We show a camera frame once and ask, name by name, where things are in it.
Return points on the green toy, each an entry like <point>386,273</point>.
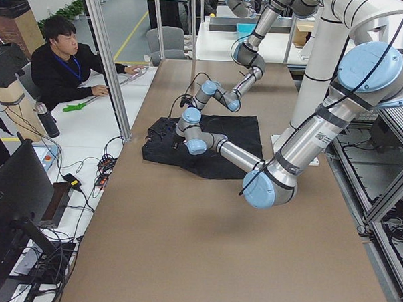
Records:
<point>71,107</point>

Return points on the black Huawei monitor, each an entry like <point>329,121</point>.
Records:
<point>25,194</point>

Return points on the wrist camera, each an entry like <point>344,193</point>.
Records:
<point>185,101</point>

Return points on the teach pendant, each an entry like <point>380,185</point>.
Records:
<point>48,156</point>

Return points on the metal grabber tool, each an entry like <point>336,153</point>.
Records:
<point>124,82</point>

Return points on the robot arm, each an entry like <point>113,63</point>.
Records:
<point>246,55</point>
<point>263,185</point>

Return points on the black water bottle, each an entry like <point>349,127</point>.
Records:
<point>47,120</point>

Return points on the grey office chair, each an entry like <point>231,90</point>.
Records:
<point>173,40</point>

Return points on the aluminium frame post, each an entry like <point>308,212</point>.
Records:
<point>93,11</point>

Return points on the person in black jacket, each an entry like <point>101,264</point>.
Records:
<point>62,64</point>

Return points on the power strip with cables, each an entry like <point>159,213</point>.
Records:
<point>104,169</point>

